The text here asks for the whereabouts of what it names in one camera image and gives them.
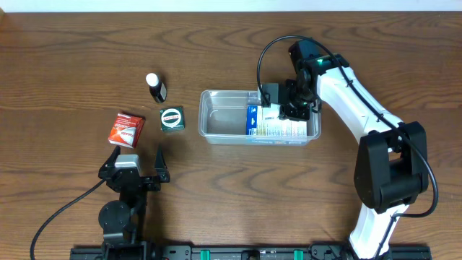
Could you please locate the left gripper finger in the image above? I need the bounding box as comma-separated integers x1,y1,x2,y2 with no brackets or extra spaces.
154,146,167,174
104,146,121,169

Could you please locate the red white Panadol box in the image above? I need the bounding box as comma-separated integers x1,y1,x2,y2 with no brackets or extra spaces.
108,113,145,148

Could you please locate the white green medicine box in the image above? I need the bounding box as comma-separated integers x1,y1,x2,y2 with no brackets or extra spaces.
256,104,281,122

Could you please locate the dark green square box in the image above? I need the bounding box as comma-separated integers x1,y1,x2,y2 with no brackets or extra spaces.
160,106,185,132

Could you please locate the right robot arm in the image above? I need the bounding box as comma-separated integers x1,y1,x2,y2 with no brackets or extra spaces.
272,35,438,259

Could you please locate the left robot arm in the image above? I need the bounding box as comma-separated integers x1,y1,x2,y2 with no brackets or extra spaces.
98,146,170,246

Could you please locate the clear plastic container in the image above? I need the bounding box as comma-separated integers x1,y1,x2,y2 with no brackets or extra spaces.
199,90,321,146

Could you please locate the black bottle white cap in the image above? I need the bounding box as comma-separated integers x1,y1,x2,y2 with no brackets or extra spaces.
146,73,167,103

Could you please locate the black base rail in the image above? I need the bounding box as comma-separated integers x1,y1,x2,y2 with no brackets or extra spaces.
70,244,432,260

